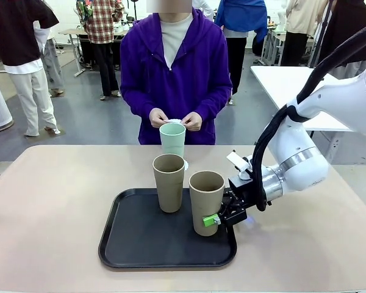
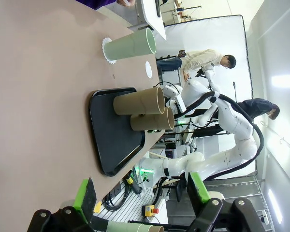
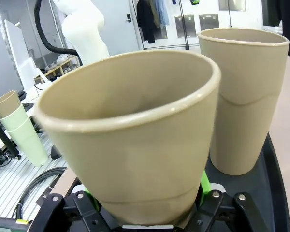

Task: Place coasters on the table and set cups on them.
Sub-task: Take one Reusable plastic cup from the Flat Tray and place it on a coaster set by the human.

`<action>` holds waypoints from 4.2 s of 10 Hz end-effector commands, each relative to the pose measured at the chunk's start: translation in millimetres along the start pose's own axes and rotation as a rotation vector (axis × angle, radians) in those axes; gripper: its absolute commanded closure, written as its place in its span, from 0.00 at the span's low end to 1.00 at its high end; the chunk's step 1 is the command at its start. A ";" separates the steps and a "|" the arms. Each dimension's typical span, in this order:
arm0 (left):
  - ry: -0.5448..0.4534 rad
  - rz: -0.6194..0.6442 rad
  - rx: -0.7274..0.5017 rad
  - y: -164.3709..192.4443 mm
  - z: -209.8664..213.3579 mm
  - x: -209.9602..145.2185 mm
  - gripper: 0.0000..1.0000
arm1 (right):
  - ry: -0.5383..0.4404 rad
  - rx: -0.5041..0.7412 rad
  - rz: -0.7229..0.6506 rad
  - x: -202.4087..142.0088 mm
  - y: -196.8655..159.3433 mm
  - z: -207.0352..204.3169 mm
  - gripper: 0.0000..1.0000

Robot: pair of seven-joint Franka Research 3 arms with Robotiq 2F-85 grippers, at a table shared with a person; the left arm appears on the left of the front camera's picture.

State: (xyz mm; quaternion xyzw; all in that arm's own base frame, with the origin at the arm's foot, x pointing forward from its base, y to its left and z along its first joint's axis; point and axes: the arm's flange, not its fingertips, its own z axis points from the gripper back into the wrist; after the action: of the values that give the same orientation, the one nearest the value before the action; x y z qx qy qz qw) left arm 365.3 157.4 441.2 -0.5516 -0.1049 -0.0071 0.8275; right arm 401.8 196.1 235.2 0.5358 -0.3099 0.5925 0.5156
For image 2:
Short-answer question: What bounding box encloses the white photo backdrop screen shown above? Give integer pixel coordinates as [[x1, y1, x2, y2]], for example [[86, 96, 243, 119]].
[[164, 14, 253, 179]]

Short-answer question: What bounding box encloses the ceiling light panel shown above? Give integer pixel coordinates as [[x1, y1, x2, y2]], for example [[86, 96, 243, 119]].
[[272, 74, 290, 88], [267, 188, 283, 224]]

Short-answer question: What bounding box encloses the person in black coat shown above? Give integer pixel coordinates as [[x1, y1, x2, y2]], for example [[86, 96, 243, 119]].
[[238, 98, 281, 121]]

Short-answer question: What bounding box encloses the black coiled cable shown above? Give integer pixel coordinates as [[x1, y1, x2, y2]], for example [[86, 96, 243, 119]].
[[103, 183, 133, 212]]

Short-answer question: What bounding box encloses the pale green plastic cup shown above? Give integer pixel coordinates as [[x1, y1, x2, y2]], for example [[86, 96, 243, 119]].
[[103, 27, 157, 61], [106, 221, 141, 232]]

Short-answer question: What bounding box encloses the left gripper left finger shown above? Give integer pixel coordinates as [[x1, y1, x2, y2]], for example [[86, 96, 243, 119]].
[[26, 177, 97, 232]]

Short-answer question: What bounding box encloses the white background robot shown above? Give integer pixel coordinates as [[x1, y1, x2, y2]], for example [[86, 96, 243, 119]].
[[195, 62, 220, 92]]

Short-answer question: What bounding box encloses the white side table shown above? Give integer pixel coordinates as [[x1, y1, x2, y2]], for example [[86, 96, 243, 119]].
[[135, 0, 167, 41]]

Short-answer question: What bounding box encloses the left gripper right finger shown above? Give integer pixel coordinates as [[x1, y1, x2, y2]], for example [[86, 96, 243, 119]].
[[186, 172, 265, 232]]

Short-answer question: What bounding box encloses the yellow emergency stop button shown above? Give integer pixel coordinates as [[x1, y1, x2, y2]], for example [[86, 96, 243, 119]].
[[142, 204, 160, 217]]

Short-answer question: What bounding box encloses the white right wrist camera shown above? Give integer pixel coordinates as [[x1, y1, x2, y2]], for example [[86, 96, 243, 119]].
[[169, 95, 187, 114]]

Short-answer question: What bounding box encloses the brown plastic cup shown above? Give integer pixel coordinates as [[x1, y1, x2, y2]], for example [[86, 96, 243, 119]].
[[137, 224, 164, 232], [113, 87, 166, 116], [130, 106, 175, 131]]

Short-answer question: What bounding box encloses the white scalloped paper coaster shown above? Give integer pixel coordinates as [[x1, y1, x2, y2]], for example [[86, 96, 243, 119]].
[[101, 36, 118, 65], [145, 61, 153, 78]]

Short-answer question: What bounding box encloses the grey slotted aluminium panel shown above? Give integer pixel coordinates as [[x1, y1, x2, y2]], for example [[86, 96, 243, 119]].
[[91, 186, 170, 225]]

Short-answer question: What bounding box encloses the black right arm cable sleeve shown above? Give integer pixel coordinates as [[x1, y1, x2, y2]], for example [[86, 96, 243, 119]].
[[157, 93, 265, 187]]

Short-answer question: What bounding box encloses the person's right forearm purple sleeve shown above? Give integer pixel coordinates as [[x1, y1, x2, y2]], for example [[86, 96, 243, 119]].
[[73, 0, 119, 11]]

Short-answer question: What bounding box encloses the black plastic tray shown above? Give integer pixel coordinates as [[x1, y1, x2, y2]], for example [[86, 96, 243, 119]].
[[89, 87, 145, 177]]

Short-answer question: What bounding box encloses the person in cream jacket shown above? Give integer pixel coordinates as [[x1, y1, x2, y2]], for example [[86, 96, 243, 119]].
[[157, 49, 237, 73]]

